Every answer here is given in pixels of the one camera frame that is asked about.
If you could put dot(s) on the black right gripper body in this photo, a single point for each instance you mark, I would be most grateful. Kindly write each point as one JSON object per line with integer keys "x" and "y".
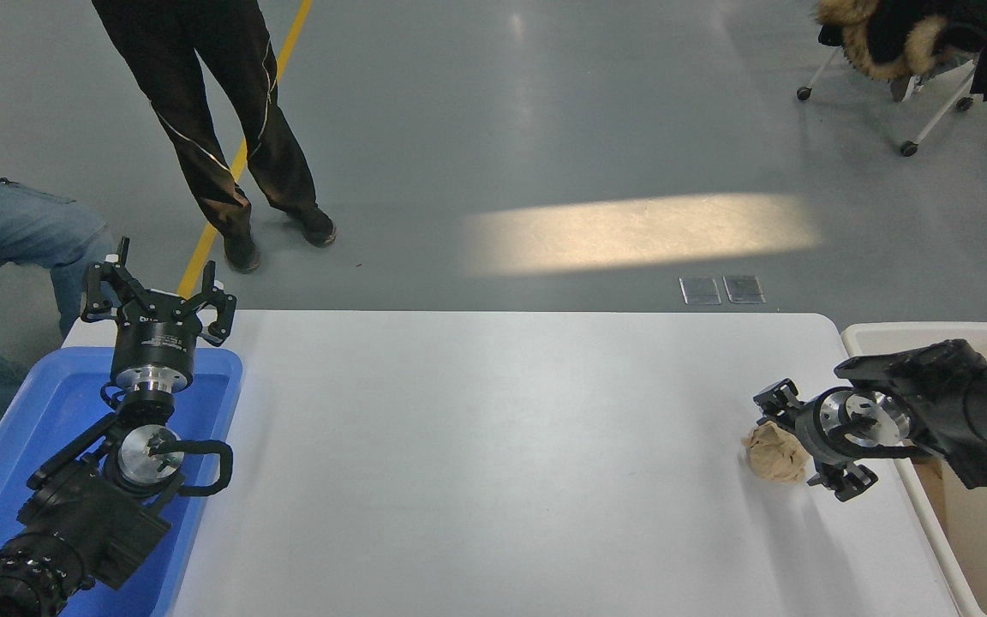
{"x": 806, "y": 428}

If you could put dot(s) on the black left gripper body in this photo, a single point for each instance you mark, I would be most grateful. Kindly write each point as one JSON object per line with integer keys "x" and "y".
{"x": 155, "y": 343}

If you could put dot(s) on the tan paper ball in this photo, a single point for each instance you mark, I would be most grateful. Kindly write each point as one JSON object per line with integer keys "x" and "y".
{"x": 770, "y": 458}

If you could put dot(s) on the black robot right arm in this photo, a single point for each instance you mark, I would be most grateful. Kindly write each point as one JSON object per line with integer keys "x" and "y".
{"x": 965, "y": 411}

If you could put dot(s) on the brown cardboard piece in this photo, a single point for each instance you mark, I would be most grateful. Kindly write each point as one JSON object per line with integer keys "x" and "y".
{"x": 930, "y": 497}

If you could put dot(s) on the metal floor socket plate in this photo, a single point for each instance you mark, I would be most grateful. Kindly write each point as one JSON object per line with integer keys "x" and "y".
{"x": 744, "y": 290}
{"x": 701, "y": 291}

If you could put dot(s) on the blue plastic tray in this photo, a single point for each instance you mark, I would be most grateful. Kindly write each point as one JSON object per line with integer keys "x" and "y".
{"x": 48, "y": 403}

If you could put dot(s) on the seated person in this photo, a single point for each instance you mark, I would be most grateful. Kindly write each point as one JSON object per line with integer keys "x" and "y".
{"x": 22, "y": 223}

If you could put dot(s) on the standing person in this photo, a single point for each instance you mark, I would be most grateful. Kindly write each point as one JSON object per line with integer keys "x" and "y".
{"x": 202, "y": 128}

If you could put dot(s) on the white wheeled chair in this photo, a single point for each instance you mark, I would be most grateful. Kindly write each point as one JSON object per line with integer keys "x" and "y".
{"x": 939, "y": 116}

